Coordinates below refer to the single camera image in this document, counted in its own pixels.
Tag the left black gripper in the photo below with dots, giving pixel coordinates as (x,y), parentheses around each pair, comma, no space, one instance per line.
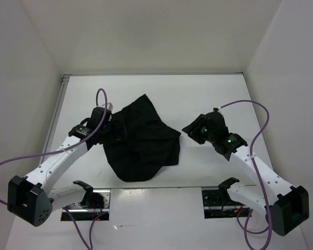
(119,133)

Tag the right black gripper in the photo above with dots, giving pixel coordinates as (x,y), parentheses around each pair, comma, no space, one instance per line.
(192,133)

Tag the black skirt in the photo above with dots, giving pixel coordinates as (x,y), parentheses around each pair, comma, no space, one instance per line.
(144,145)

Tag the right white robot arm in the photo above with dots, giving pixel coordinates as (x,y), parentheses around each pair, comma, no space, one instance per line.
(283,204)

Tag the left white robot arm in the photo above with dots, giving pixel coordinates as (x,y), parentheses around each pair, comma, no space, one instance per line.
(33,197)

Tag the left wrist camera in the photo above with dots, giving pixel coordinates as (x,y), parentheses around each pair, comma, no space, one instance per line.
(108,106)

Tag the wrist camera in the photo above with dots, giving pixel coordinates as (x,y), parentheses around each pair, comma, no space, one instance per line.
(219,110)
(108,106)

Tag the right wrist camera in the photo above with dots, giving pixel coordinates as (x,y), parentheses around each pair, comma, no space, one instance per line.
(219,110)

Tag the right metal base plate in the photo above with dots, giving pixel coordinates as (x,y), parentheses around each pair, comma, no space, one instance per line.
(214,207)

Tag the metal base plate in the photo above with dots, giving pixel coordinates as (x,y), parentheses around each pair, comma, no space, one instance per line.
(94,205)
(214,207)

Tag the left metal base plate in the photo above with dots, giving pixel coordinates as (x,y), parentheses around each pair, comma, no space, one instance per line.
(94,205)

